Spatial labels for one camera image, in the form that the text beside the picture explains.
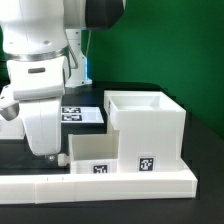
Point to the white drawer cabinet box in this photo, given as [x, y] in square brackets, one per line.
[150, 126]

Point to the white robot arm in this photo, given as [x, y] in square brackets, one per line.
[40, 39]

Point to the white marker tag plate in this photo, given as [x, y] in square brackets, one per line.
[86, 115]

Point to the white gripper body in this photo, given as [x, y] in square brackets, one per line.
[35, 93]

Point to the white drawer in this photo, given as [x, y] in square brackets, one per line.
[11, 130]
[91, 153]

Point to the white L-shaped fence wall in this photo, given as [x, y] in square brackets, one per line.
[39, 186]

